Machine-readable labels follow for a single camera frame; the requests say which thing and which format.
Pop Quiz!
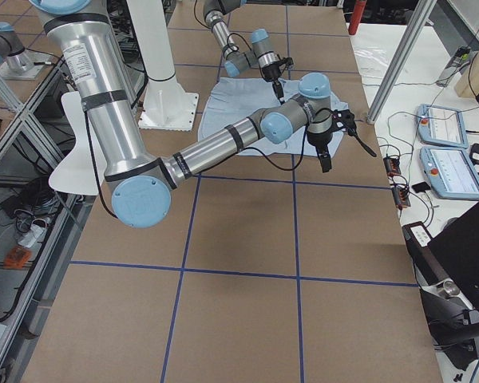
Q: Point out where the white plastic chair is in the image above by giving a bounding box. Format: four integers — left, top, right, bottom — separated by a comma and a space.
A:
49, 91, 98, 195

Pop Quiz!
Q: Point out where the black relay box with wires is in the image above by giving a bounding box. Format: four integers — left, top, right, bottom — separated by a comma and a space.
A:
383, 156, 402, 176

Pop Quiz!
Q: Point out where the upper blue teach pendant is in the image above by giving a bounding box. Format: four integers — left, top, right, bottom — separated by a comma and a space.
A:
417, 104, 469, 148

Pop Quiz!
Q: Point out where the orange device on floor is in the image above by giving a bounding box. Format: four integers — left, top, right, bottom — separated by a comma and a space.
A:
3, 246, 31, 270

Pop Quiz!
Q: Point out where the blue teach pendant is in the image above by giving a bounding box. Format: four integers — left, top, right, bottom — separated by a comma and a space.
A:
417, 104, 469, 148
419, 146, 479, 200

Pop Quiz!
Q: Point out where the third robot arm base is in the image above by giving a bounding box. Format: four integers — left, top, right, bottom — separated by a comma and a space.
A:
0, 22, 53, 81

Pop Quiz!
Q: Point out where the black laptop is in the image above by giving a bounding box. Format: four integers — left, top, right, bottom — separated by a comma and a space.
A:
402, 202, 479, 310

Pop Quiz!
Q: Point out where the lower blue teach pendant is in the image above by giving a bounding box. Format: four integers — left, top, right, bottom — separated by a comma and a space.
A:
419, 146, 479, 200

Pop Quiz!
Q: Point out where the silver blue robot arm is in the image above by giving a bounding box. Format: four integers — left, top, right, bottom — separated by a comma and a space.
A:
34, 1, 339, 228
203, 0, 293, 104

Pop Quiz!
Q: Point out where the red cylinder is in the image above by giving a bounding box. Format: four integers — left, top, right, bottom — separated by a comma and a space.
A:
348, 0, 366, 36

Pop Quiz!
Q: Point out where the aluminium frame post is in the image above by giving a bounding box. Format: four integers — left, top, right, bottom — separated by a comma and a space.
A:
366, 0, 437, 124

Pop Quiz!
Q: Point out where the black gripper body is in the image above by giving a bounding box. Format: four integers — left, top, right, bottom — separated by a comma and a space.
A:
307, 130, 333, 151
261, 63, 281, 82

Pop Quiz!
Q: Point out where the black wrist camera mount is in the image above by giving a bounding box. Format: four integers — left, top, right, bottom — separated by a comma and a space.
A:
331, 109, 377, 158

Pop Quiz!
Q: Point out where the clear plastic bag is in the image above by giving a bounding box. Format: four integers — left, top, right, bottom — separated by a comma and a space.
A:
353, 45, 390, 79

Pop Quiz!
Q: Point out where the white camera mast with base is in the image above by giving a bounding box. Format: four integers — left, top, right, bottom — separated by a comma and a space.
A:
127, 0, 199, 131

